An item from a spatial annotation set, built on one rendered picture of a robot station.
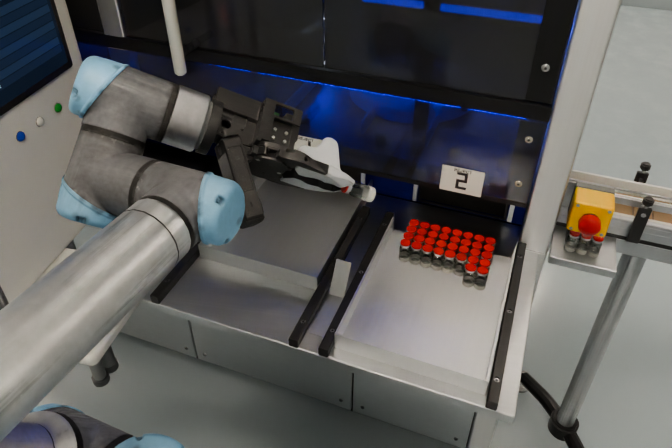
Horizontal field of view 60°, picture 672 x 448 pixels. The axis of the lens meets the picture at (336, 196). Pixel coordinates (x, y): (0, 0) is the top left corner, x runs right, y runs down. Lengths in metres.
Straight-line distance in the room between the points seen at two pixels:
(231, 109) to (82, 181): 0.20
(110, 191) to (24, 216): 0.66
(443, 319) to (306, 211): 0.41
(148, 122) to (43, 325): 0.29
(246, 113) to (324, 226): 0.56
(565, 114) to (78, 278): 0.84
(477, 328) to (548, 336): 1.25
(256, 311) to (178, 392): 1.05
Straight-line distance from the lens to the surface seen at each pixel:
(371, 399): 1.82
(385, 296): 1.12
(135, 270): 0.56
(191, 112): 0.72
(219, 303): 1.13
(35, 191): 1.35
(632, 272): 1.49
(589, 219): 1.18
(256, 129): 0.75
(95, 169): 0.70
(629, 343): 2.42
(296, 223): 1.28
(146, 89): 0.72
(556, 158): 1.14
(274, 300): 1.12
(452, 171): 1.18
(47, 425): 0.83
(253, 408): 2.04
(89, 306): 0.54
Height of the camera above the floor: 1.70
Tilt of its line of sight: 37 degrees down
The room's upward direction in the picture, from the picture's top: straight up
